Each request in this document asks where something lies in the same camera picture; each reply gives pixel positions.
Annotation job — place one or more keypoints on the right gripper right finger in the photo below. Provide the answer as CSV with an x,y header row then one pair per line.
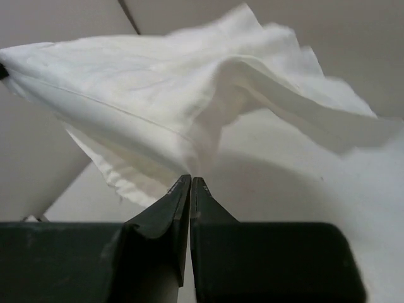
x,y
267,261

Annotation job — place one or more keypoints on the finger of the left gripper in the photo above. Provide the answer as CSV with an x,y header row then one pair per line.
x,y
3,72

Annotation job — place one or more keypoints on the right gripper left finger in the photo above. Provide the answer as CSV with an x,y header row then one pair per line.
x,y
95,262

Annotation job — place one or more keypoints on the white pleated skirt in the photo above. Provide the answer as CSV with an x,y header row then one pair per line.
x,y
148,109

